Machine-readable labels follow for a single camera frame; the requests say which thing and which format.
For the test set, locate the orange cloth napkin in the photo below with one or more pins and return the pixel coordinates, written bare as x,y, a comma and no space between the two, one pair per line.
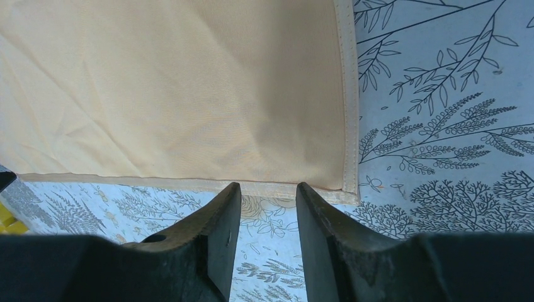
182,94

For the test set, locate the yellow toy block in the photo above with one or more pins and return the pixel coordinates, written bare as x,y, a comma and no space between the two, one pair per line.
10,225

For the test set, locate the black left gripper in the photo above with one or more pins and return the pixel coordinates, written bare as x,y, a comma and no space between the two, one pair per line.
6,179

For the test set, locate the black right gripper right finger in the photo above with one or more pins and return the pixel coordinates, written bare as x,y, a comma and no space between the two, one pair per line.
344,260

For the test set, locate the floral patterned tablecloth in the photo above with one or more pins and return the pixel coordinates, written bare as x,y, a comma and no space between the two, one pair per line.
446,144

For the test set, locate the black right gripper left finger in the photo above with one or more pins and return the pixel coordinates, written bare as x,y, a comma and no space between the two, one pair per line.
191,260

